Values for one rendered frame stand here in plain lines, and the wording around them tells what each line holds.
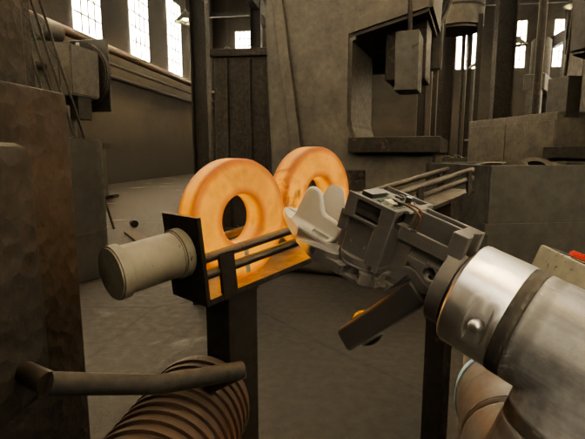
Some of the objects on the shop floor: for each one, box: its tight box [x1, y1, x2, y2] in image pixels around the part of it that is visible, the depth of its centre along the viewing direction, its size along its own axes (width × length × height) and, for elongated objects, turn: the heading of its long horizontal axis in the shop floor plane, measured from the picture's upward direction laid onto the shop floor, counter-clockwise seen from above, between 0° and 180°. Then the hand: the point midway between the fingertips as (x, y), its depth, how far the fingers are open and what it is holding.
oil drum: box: [69, 137, 108, 283], centre depth 285 cm, size 59×59×89 cm
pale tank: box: [429, 0, 486, 158], centre depth 825 cm, size 92×92×450 cm
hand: (292, 219), depth 51 cm, fingers closed
